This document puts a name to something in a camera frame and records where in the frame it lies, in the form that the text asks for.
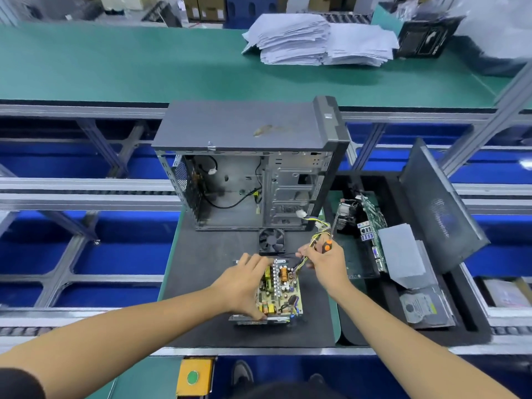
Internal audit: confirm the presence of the person's right hand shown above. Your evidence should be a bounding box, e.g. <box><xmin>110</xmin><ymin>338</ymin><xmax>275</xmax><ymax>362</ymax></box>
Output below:
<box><xmin>295</xmin><ymin>237</ymin><xmax>354</xmax><ymax>300</ymax></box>

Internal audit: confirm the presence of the person's left hand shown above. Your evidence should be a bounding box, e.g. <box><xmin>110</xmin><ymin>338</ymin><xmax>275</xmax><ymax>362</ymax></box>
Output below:
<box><xmin>208</xmin><ymin>253</ymin><xmax>273</xmax><ymax>321</ymax></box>

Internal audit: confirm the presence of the orange-handled screwdriver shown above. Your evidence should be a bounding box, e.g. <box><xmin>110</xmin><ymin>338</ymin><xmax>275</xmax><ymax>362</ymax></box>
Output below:
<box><xmin>293</xmin><ymin>237</ymin><xmax>335</xmax><ymax>273</ymax></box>

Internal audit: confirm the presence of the silver power supply unit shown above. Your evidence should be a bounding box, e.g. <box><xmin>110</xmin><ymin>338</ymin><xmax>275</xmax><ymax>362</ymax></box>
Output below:
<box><xmin>228</xmin><ymin>255</ymin><xmax>306</xmax><ymax>328</ymax></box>

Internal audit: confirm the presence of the power supply circuit board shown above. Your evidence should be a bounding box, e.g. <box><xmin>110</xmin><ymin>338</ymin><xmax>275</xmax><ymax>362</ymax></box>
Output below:
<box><xmin>253</xmin><ymin>213</ymin><xmax>337</xmax><ymax>321</ymax></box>

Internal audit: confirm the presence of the person's right forearm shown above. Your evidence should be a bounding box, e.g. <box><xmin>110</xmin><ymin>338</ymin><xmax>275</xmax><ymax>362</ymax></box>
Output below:
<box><xmin>332</xmin><ymin>282</ymin><xmax>520</xmax><ymax>399</ymax></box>

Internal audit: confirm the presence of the person's left forearm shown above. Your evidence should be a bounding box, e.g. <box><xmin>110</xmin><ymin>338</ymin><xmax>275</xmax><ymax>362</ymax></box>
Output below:
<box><xmin>0</xmin><ymin>287</ymin><xmax>229</xmax><ymax>399</ymax></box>

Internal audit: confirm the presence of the person's left shoe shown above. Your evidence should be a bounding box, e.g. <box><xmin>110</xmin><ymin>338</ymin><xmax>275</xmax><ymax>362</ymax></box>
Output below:
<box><xmin>231</xmin><ymin>360</ymin><xmax>254</xmax><ymax>387</ymax></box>

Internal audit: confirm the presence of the person's black shirt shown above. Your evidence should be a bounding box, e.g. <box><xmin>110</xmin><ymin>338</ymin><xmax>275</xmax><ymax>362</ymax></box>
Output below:
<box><xmin>0</xmin><ymin>368</ymin><xmax>26</xmax><ymax>399</ymax></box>

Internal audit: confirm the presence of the dark grey foam mat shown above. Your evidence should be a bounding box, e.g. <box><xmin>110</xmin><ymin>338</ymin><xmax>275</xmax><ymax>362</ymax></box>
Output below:
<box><xmin>158</xmin><ymin>207</ymin><xmax>342</xmax><ymax>350</ymax></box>

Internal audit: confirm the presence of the green motherboard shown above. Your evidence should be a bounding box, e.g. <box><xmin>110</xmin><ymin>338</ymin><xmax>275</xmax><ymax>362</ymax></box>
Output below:
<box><xmin>328</xmin><ymin>188</ymin><xmax>392</xmax><ymax>279</ymax></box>

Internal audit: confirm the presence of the black cooling fan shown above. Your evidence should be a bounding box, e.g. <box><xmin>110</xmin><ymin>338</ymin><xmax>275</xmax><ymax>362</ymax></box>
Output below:
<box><xmin>258</xmin><ymin>227</ymin><xmax>286</xmax><ymax>255</ymax></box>

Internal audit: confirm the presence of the processor cooler with fan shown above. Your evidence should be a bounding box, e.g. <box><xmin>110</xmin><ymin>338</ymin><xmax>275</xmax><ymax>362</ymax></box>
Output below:
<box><xmin>336</xmin><ymin>197</ymin><xmax>362</xmax><ymax>233</ymax></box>

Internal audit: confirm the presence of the black foam tray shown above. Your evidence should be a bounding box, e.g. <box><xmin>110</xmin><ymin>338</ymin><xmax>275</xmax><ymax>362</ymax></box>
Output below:
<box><xmin>324</xmin><ymin>170</ymin><xmax>493</xmax><ymax>346</ymax></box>

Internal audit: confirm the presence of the silver optical drive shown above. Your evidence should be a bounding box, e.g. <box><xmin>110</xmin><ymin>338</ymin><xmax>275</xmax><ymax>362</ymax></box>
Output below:
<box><xmin>376</xmin><ymin>222</ymin><xmax>442</xmax><ymax>289</ymax></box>

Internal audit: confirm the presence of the silver hard drive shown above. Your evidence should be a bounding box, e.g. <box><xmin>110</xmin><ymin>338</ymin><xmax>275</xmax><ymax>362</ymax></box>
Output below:
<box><xmin>399</xmin><ymin>285</ymin><xmax>457</xmax><ymax>329</ymax></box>

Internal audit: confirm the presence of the yellow box with green button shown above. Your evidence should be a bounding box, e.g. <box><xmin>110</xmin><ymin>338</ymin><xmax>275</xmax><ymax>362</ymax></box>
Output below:
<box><xmin>175</xmin><ymin>357</ymin><xmax>216</xmax><ymax>397</ymax></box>

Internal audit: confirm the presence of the dark grey case side panel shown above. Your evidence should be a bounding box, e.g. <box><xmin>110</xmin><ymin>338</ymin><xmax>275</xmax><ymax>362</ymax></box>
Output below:
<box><xmin>397</xmin><ymin>137</ymin><xmax>492</xmax><ymax>275</ymax></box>

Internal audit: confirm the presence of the grey computer tower case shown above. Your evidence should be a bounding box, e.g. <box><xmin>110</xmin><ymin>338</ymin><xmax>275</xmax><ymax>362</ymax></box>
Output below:
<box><xmin>151</xmin><ymin>95</ymin><xmax>352</xmax><ymax>233</ymax></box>

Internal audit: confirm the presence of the stack of white papers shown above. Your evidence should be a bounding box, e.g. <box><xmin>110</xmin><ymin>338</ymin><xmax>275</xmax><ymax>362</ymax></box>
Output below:
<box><xmin>241</xmin><ymin>14</ymin><xmax>400</xmax><ymax>67</ymax></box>

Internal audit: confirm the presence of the clear plastic bag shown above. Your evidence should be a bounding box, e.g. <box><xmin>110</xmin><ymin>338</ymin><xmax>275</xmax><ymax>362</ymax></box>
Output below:
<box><xmin>457</xmin><ymin>0</ymin><xmax>532</xmax><ymax>59</ymax></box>

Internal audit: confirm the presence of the aluminium conveyor frame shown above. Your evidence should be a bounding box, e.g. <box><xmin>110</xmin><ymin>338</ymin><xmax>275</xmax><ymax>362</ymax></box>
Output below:
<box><xmin>0</xmin><ymin>99</ymin><xmax>532</xmax><ymax>358</ymax></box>

